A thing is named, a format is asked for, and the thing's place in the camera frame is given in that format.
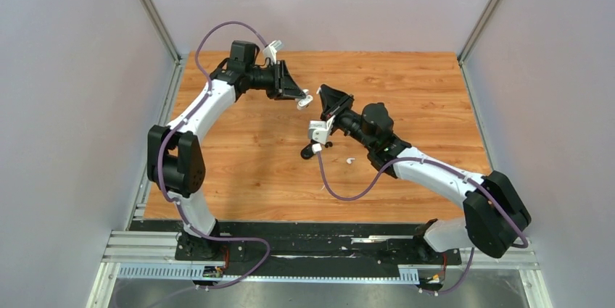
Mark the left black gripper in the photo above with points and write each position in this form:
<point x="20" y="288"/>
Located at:
<point x="284" y="88"/>

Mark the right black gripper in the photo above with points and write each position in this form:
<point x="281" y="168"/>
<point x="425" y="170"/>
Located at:
<point x="334" y="103"/>

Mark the white earbud charging case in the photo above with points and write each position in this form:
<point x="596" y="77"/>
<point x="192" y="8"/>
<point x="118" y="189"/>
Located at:
<point x="304" y="103"/>

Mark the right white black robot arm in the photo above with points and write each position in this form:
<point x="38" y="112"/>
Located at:
<point x="494" y="216"/>

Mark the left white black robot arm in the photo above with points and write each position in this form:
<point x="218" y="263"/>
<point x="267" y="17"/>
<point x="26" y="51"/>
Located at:
<point x="174" y="155"/>

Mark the black earbud charging case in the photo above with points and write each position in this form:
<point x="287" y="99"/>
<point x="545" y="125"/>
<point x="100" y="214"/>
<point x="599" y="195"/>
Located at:
<point x="307" y="152"/>

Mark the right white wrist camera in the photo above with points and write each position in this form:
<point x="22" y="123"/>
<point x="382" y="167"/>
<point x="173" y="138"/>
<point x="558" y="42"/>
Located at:
<point x="320" y="130"/>

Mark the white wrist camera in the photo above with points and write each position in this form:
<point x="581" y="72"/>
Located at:
<point x="270" y="51"/>
<point x="320" y="130"/>

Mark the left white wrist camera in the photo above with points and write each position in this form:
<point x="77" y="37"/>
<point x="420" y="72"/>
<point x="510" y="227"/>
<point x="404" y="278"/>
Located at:
<point x="270" y="51"/>

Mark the left aluminium corner post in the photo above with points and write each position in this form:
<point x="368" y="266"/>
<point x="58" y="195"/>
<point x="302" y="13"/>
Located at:
<point x="161" y="30"/>

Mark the aluminium corner post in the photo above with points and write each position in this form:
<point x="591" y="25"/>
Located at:
<point x="476" y="32"/>
<point x="161" y="30"/>

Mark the right aluminium corner post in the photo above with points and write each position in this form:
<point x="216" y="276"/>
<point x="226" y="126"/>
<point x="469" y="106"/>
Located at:
<point x="476" y="32"/>

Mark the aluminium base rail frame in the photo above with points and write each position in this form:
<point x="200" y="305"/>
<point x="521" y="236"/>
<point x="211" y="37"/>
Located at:
<point x="305" y="252"/>

